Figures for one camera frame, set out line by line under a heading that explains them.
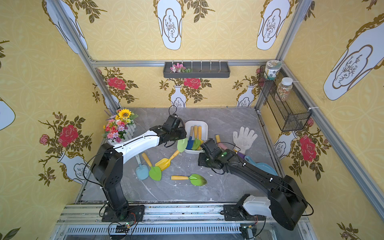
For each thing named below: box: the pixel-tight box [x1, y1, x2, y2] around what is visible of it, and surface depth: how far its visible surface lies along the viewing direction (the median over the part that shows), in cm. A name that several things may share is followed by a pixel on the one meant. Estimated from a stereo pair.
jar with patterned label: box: [264, 59, 283, 81], surface depth 87 cm
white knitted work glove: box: [233, 126, 258, 154], surface depth 105 cm
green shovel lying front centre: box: [170, 173, 207, 187], surface depth 85 cm
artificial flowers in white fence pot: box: [103, 108, 139, 143], surface depth 93 cm
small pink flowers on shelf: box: [170, 62, 191, 73], surface depth 89 cm
